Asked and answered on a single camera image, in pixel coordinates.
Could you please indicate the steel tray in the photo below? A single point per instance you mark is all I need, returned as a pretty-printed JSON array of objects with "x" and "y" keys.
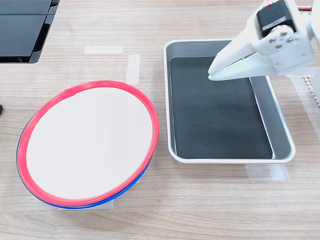
[{"x": 275, "y": 117}]

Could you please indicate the black flat device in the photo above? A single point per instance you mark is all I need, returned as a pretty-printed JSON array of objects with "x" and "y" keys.
[{"x": 20, "y": 30}]

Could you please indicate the black tray mat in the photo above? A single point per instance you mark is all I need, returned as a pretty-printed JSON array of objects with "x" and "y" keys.
[{"x": 217, "y": 117}]

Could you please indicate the small black object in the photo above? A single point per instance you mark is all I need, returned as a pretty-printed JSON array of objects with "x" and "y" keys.
[{"x": 1, "y": 110}]

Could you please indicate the white plate with blue rim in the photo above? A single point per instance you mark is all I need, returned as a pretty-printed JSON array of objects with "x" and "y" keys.
[{"x": 140, "y": 178}]

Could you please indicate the pale perforated base plate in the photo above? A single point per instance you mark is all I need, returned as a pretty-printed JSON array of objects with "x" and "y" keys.
[{"x": 312, "y": 90}]

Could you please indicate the white plate with red rim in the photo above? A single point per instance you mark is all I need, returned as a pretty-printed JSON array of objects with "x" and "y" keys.
[{"x": 90, "y": 142}]

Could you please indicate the clear tape strip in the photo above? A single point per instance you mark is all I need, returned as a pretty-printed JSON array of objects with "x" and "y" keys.
[
  {"x": 103, "y": 49},
  {"x": 133, "y": 70},
  {"x": 303, "y": 100},
  {"x": 267, "y": 172}
]

